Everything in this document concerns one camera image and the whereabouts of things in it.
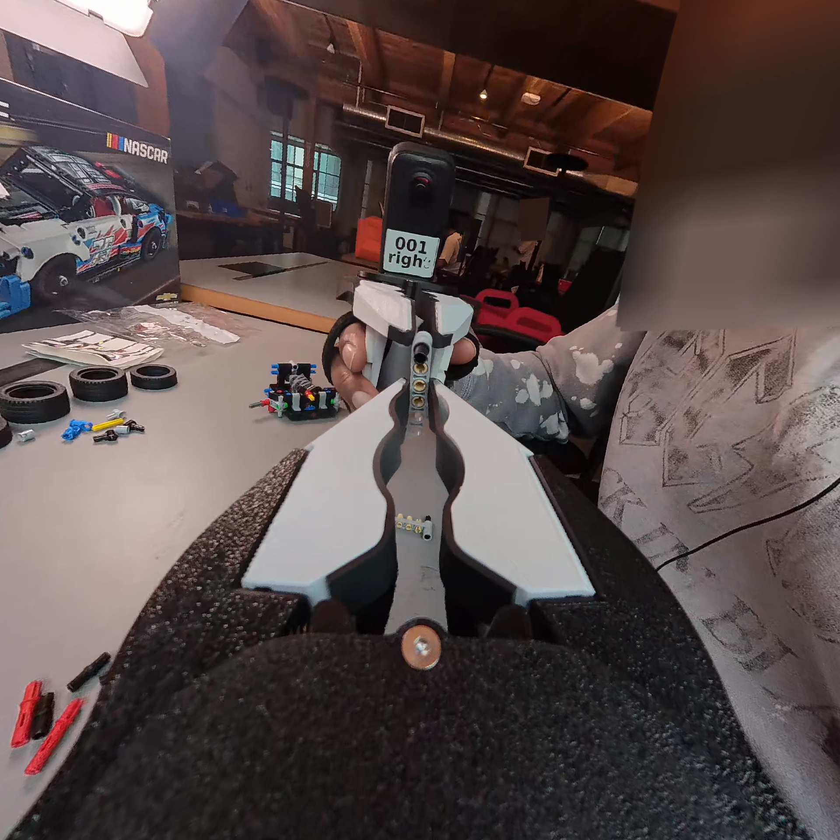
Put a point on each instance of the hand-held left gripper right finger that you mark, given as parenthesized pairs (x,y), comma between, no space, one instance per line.
(518,518)

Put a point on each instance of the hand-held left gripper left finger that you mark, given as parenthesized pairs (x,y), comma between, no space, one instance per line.
(328,518)

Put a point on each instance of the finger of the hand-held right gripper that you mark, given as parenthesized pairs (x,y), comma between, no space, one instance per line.
(384,312)
(453,328)

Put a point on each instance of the grey toy beam with pins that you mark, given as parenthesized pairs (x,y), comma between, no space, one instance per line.
(420,387)
(413,525)

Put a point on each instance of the pile of small connector pins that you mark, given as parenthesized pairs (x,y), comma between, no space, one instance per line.
(39,715)

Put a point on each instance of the grey desk with wooden edge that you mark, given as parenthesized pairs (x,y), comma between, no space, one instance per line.
(262,282)

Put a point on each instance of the person's right hand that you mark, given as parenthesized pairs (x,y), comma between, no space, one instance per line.
(351,367)

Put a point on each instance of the red plastic seats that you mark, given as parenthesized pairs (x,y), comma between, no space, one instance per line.
(518,315)

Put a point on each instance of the black toy chassis assembly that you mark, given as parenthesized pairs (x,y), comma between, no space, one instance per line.
(302,394)

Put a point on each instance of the person's grey patterned sweatshirt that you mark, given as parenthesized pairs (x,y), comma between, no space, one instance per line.
(722,525)

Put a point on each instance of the clear plastic bag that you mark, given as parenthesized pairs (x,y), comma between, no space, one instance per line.
(170,325)

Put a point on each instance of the narrow black toy tyre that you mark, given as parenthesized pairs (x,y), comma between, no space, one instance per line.
(136,380)
(4,433)

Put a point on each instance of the yellow toy axle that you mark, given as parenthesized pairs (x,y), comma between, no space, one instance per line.
(108,424)

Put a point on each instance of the wide black toy tyre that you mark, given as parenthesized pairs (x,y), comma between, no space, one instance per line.
(19,410)
(82,390)

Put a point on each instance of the shiny sticker sheet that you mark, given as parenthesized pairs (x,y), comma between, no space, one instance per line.
(92,348)

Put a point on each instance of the toy car set box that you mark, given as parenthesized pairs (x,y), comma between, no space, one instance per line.
(85,197)

